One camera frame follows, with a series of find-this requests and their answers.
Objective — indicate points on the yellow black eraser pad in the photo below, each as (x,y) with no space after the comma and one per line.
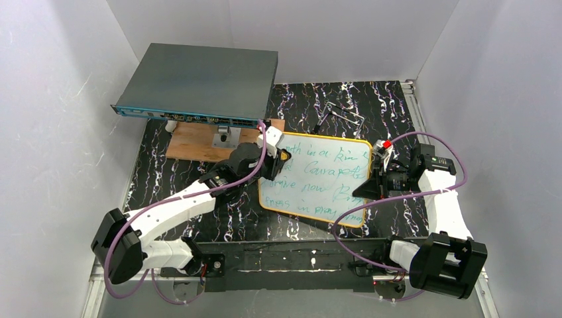
(284,155)

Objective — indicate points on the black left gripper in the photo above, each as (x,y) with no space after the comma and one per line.
(272,163)

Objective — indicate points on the green white cylinder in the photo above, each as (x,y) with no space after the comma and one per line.
(170,126)

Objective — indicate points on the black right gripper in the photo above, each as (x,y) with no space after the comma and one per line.
(380,181)

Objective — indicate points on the grey blue network switch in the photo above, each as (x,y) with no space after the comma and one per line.
(200,84)

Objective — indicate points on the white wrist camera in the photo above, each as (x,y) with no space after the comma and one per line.
(383,149)
(270,139)

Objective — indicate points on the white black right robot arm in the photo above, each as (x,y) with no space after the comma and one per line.
(443,228)

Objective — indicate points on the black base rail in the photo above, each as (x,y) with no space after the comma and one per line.
(293,265)

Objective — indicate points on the black grey wire stripper pliers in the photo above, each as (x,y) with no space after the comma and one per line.
(339,116)

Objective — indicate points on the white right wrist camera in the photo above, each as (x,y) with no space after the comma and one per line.
(383,149)

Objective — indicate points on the yellow-framed whiteboard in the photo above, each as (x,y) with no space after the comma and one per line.
(318,181)

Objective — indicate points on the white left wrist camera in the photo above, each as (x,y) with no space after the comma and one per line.
(270,139)

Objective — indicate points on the grey metal stand bracket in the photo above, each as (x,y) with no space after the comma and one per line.
(226,137)

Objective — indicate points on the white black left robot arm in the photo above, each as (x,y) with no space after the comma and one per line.
(158,228)

